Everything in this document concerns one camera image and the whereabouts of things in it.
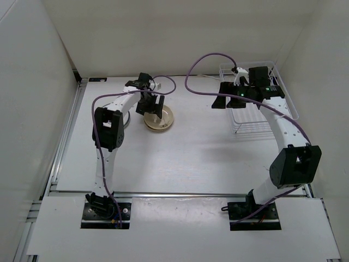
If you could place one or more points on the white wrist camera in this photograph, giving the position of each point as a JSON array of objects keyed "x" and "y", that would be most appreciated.
[
  {"x": 157, "y": 86},
  {"x": 240, "y": 76}
]

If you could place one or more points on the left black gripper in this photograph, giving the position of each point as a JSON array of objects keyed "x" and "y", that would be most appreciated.
[{"x": 154, "y": 107}]

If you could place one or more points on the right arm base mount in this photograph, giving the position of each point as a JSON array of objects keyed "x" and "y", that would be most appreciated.
[{"x": 250, "y": 216}]

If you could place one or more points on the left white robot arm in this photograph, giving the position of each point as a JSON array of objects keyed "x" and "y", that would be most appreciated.
[{"x": 108, "y": 135}]

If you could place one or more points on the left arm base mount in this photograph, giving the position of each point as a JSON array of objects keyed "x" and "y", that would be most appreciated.
[{"x": 103, "y": 213}]

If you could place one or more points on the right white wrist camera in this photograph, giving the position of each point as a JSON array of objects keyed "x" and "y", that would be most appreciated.
[{"x": 240, "y": 76}]

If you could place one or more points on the white plate green rim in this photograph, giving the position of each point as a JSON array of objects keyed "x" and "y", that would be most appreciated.
[{"x": 127, "y": 120}]

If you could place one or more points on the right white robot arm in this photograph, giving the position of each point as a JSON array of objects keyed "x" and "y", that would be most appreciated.
[{"x": 297, "y": 161}]

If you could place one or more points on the metal rail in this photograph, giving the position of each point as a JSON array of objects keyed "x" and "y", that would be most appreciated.
[{"x": 147, "y": 195}]

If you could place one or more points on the cream yellow plate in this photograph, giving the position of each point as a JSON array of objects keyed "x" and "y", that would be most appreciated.
[{"x": 158, "y": 128}]

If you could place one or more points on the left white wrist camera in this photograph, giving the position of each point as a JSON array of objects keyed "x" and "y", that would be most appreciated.
[{"x": 157, "y": 86}]

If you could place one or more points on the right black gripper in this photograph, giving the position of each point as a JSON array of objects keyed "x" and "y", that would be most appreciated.
[{"x": 228, "y": 88}]

